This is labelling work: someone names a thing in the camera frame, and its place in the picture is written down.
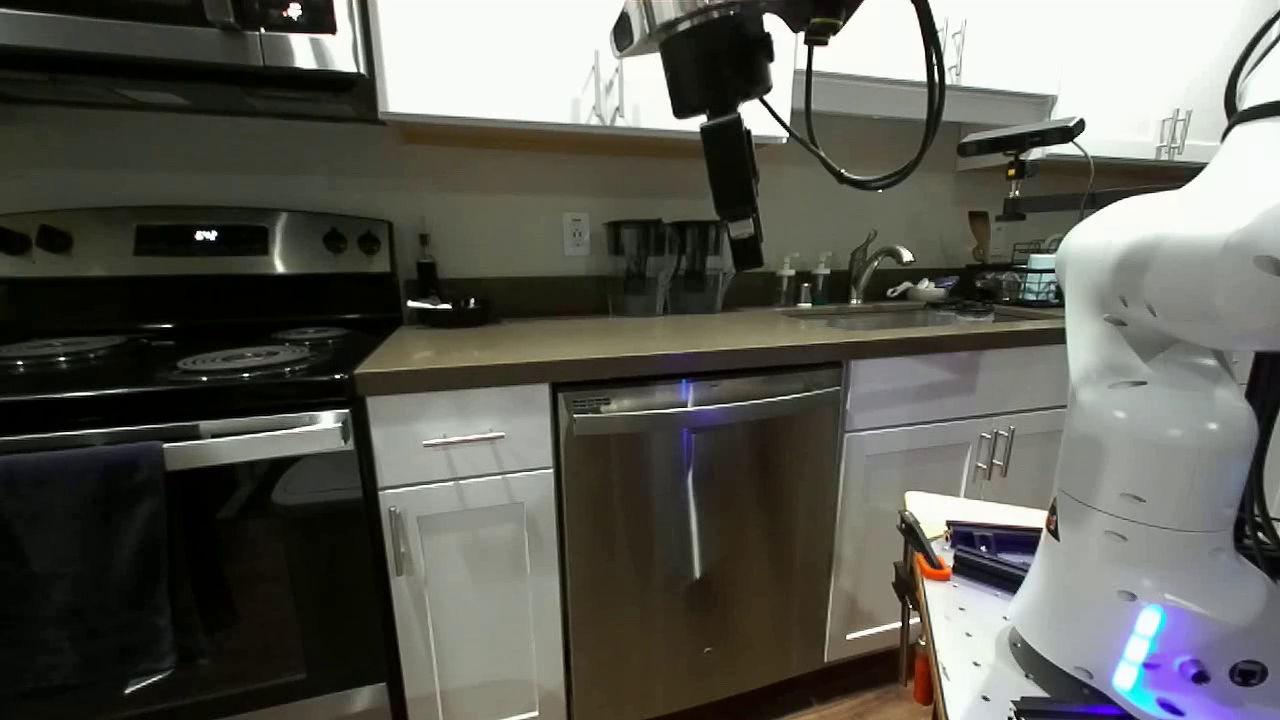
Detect robot mounting table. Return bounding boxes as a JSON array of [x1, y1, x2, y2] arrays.
[[901, 487, 1135, 720]]

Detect stainless steel dishwasher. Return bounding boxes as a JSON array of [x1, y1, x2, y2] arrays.
[[556, 368, 846, 720]]

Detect knife block on counter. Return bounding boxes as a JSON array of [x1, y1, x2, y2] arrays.
[[605, 222, 729, 316]]

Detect orange black clamp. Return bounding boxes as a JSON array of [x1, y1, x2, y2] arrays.
[[891, 512, 952, 704]]

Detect white wall outlet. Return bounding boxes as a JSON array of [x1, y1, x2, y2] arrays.
[[562, 214, 591, 257]]

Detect dark bottle on counter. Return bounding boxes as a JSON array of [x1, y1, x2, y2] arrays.
[[416, 234, 439, 296]]

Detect white lower cabinet with drawer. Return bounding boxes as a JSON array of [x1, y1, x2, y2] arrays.
[[368, 385, 570, 720]]

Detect dark towel on oven handle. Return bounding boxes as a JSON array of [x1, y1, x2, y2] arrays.
[[0, 446, 175, 718]]

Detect black camera on stand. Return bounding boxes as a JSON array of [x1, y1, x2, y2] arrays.
[[958, 116, 1087, 222]]

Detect chrome kitchen faucet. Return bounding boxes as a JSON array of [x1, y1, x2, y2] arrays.
[[848, 234, 916, 303]]

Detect black stainless electric stove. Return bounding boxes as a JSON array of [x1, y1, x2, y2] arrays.
[[0, 204, 401, 720]]

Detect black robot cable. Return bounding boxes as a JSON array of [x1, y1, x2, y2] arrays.
[[751, 0, 952, 197]]

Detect stainless microwave above stove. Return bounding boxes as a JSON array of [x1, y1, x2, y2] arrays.
[[0, 0, 376, 119]]

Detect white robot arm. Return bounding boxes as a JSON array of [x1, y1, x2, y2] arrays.
[[1011, 116, 1280, 720]]

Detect white sink cabinet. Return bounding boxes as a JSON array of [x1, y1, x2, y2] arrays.
[[824, 346, 1069, 661]]

